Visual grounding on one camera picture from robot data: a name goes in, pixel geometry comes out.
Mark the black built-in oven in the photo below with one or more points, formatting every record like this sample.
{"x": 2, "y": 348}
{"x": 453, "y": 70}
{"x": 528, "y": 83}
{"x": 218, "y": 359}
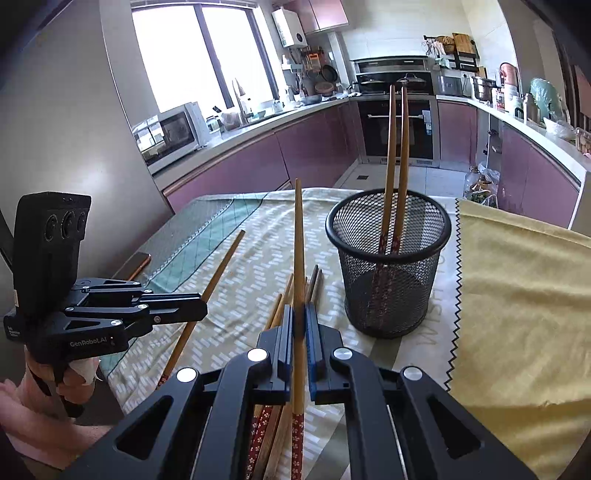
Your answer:
{"x": 374, "y": 134}

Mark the brown smartphone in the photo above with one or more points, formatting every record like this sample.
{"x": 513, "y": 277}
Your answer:
{"x": 136, "y": 265}

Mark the white microwave oven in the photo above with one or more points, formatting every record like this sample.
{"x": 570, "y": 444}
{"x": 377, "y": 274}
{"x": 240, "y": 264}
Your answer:
{"x": 171, "y": 134}

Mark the stainless steel stockpot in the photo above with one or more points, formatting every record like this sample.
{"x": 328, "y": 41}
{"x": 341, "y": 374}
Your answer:
{"x": 483, "y": 90}

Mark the clear egg container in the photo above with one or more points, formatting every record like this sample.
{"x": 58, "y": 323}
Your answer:
{"x": 584, "y": 142}

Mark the black mesh utensil holder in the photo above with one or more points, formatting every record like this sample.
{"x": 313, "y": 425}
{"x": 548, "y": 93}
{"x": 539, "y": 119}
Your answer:
{"x": 415, "y": 295}

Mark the plastic bag of vegetables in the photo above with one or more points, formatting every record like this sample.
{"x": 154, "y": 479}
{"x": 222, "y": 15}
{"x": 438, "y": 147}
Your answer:
{"x": 485, "y": 184}

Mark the yellow cloth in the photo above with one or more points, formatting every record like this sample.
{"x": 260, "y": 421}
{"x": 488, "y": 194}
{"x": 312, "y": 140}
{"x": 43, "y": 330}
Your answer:
{"x": 521, "y": 300}

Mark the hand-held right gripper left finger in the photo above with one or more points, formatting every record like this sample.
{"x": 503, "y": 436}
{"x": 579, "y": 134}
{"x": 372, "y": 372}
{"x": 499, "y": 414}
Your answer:
{"x": 288, "y": 344}

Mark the teal covered appliance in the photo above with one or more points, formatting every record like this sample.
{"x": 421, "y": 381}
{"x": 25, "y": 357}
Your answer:
{"x": 547, "y": 99}

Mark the green beige patterned tablecloth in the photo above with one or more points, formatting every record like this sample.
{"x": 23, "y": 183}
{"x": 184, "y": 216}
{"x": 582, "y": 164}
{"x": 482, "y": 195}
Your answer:
{"x": 258, "y": 258}

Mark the black frying pan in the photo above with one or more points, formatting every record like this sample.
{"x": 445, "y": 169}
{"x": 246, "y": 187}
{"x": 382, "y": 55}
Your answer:
{"x": 371, "y": 84}

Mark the hanging black pan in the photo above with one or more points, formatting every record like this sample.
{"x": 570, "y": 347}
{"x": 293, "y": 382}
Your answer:
{"x": 329, "y": 74}

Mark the person's left forearm pink sleeve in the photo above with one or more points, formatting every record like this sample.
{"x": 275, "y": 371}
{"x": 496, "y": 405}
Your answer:
{"x": 27, "y": 415}

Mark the white water heater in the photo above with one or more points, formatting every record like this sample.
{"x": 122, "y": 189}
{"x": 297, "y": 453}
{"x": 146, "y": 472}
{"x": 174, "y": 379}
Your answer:
{"x": 288, "y": 26}

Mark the kitchen window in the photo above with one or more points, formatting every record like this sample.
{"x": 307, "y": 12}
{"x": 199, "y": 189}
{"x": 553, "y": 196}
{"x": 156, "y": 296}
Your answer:
{"x": 184, "y": 50}

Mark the silver refrigerator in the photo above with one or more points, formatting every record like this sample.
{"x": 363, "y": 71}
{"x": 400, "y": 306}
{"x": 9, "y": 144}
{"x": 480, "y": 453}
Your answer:
{"x": 69, "y": 115}

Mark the lidded wok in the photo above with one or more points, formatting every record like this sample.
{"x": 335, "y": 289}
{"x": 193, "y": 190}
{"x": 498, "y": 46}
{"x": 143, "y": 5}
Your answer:
{"x": 413, "y": 82}

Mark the steel range hood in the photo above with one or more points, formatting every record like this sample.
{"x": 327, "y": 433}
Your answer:
{"x": 392, "y": 64}

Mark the pink base cabinets long run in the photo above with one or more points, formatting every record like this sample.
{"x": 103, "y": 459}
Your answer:
{"x": 286, "y": 147}

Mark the silver thermos flask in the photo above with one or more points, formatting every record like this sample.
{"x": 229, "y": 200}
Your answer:
{"x": 531, "y": 108}

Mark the black wall rack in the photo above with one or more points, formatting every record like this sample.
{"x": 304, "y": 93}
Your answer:
{"x": 464, "y": 60}

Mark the pink wall cabinet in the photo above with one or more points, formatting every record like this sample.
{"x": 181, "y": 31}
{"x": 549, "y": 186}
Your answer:
{"x": 323, "y": 14}

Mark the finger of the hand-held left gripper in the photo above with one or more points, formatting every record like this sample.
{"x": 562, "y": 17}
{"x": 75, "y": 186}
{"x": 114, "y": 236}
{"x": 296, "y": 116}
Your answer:
{"x": 178, "y": 301}
{"x": 180, "y": 314}

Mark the pink kettle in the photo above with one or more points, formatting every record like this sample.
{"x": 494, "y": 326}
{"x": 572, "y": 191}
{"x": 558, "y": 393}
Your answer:
{"x": 509, "y": 74}

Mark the steel kitchen faucet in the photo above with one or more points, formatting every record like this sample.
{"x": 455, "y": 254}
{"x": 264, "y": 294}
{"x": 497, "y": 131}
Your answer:
{"x": 240, "y": 99}

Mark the wooden cutting board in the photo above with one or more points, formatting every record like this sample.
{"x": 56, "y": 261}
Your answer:
{"x": 463, "y": 44}

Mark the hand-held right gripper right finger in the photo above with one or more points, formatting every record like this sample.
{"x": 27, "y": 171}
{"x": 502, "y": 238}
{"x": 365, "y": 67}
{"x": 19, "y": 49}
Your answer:
{"x": 316, "y": 344}

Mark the brown bowl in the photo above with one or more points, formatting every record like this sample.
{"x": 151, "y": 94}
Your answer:
{"x": 324, "y": 89}

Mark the person's left hand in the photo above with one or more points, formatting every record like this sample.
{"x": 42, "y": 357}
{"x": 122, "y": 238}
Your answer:
{"x": 76, "y": 391}

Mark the pink base cabinets short run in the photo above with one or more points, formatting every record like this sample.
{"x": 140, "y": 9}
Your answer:
{"x": 531, "y": 175}

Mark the white plastic bag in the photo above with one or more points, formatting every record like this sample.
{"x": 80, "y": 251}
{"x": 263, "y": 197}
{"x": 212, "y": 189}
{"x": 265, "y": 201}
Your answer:
{"x": 558, "y": 129}

